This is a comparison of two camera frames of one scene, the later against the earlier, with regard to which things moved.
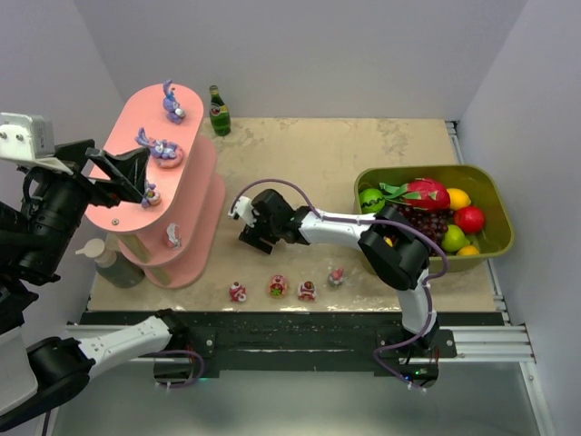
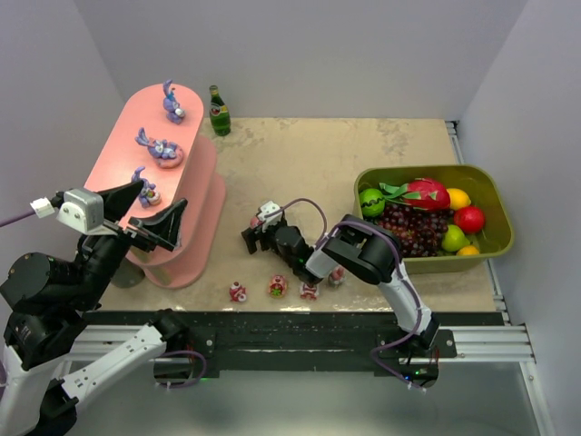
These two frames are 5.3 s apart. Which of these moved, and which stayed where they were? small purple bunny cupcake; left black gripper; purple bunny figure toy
Moved: left black gripper
Stayed: small purple bunny cupcake; purple bunny figure toy
